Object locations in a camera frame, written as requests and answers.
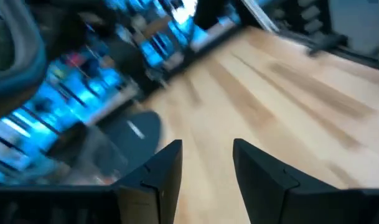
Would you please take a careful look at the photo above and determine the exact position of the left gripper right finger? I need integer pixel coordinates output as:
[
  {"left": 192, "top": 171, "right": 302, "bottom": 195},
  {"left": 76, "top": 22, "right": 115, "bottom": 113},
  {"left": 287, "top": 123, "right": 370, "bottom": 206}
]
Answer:
[{"left": 232, "top": 138, "right": 345, "bottom": 224}]

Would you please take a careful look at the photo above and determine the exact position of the round dark mat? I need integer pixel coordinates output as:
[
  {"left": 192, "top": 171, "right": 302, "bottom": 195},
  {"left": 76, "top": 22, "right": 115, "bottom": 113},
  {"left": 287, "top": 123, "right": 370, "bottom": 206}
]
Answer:
[{"left": 106, "top": 111, "right": 162, "bottom": 170}]

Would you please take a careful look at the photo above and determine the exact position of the clear plastic bin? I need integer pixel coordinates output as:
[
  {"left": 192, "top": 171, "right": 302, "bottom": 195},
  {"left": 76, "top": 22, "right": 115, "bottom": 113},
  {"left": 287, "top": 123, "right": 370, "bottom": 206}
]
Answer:
[
  {"left": 49, "top": 124, "right": 128, "bottom": 186},
  {"left": 0, "top": 0, "right": 49, "bottom": 124}
]

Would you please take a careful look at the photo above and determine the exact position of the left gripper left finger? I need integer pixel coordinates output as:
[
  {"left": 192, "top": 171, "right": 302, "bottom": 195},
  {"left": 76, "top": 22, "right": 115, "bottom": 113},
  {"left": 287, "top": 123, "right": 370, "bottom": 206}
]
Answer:
[{"left": 113, "top": 139, "right": 183, "bottom": 224}]

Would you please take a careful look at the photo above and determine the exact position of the black aluminium table frame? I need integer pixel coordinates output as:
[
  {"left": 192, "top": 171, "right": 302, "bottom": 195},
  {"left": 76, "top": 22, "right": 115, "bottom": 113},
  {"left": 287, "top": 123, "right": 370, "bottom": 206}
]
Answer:
[{"left": 235, "top": 0, "right": 379, "bottom": 74}]

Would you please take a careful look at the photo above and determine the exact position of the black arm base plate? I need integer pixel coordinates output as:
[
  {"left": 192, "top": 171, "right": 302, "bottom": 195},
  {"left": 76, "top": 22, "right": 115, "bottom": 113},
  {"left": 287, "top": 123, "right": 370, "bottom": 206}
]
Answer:
[{"left": 307, "top": 33, "right": 349, "bottom": 57}]

